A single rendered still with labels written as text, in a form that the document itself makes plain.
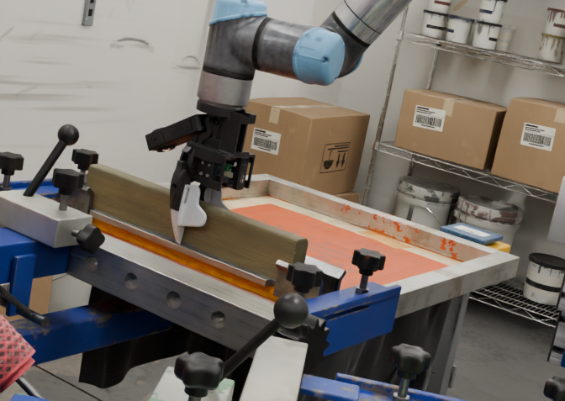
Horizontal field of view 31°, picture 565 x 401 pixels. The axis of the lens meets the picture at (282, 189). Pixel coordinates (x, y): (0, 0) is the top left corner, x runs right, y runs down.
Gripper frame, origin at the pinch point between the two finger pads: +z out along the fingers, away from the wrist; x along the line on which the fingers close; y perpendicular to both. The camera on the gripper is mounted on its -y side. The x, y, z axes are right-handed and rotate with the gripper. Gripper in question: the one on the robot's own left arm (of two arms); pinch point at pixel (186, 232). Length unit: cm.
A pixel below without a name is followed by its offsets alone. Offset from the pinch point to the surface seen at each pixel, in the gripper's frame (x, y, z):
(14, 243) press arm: -35.8, 3.1, -3.2
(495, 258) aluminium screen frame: 53, 28, 1
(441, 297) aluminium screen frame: 29.0, 29.7, 4.3
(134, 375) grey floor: 137, -117, 102
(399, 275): 34.8, 19.0, 5.1
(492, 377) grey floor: 266, -40, 100
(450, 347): 75, 15, 28
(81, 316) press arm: -20.9, 1.5, 9.3
